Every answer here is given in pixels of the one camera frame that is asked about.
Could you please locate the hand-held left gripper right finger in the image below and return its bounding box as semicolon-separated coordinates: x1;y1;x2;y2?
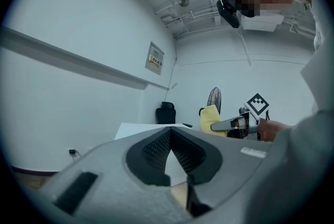
171;125;273;220

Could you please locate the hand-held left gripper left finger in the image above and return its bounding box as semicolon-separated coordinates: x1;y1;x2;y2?
40;125;195;224

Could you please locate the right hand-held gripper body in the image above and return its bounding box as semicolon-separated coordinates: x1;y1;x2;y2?
238;92;270;140

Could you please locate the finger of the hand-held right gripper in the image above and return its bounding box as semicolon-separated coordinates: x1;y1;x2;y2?
210;116;247;132

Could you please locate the yellow cloth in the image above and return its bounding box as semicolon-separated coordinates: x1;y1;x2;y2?
199;104;228;137

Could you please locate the large white board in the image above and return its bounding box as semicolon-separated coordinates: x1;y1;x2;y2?
114;122;195;183

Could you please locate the person's right forearm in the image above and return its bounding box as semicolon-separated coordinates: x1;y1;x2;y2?
259;117;292;143

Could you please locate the black standing fan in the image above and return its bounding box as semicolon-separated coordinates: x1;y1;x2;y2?
207;86;222;116

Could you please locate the black office chair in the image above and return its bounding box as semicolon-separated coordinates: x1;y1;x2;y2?
156;101;193;128

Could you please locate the person's white shirt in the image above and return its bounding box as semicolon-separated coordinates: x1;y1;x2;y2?
247;55;334;224

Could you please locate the white ceiling unit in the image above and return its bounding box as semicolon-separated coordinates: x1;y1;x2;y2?
240;13;285;33

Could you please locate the grey electrical panel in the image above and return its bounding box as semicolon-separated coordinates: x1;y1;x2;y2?
145;41;165;76

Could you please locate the black head-mounted camera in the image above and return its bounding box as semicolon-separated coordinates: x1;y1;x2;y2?
216;0;240;29

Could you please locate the grey wall cable trunking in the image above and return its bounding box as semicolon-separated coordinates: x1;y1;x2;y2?
0;25;170;92

